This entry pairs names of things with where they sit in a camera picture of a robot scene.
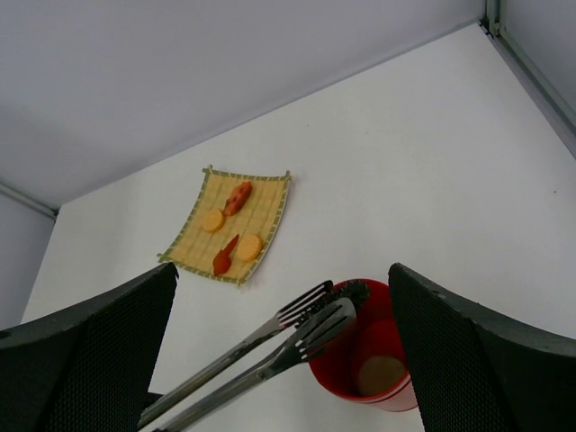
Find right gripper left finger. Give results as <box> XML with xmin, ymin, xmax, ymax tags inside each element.
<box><xmin>1</xmin><ymin>264</ymin><xmax>178</xmax><ymax>431</ymax></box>

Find red sausage piece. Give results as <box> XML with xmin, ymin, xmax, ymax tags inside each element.
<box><xmin>212</xmin><ymin>234</ymin><xmax>239</xmax><ymax>276</ymax></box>

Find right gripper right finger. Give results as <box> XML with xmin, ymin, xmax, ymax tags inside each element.
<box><xmin>389</xmin><ymin>263</ymin><xmax>575</xmax><ymax>431</ymax></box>

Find left aluminium frame post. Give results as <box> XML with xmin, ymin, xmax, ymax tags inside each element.
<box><xmin>0</xmin><ymin>179</ymin><xmax>59</xmax><ymax>220</ymax></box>

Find red cylindrical lunch container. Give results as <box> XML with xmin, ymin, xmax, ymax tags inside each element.
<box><xmin>309</xmin><ymin>279</ymin><xmax>418</xmax><ymax>412</ymax></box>

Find aluminium frame post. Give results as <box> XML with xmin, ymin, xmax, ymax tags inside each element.
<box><xmin>480</xmin><ymin>0</ymin><xmax>575</xmax><ymax>154</ymax></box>
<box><xmin>0</xmin><ymin>179</ymin><xmax>59</xmax><ymax>220</ymax></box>

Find black seaweed roll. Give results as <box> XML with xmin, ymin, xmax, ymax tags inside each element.
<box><xmin>324</xmin><ymin>279</ymin><xmax>370</xmax><ymax>312</ymax></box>

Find yellow round slice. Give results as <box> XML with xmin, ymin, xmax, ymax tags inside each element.
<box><xmin>202</xmin><ymin>208</ymin><xmax>225</xmax><ymax>233</ymax></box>
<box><xmin>237</xmin><ymin>234</ymin><xmax>263</xmax><ymax>262</ymax></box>

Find right aluminium frame post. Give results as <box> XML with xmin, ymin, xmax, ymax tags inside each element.
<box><xmin>480</xmin><ymin>0</ymin><xmax>575</xmax><ymax>154</ymax></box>

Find stainless steel tongs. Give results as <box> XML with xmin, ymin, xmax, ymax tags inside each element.
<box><xmin>137</xmin><ymin>279</ymin><xmax>361</xmax><ymax>432</ymax></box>

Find white rice ball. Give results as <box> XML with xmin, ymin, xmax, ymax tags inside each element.
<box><xmin>356</xmin><ymin>355</ymin><xmax>407</xmax><ymax>397</ymax></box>

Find woven bamboo tray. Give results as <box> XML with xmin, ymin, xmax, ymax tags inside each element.
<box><xmin>158</xmin><ymin>166</ymin><xmax>292</xmax><ymax>286</ymax></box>

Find orange fried shrimp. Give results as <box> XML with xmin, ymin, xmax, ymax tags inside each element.
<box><xmin>222</xmin><ymin>181</ymin><xmax>253</xmax><ymax>217</ymax></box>

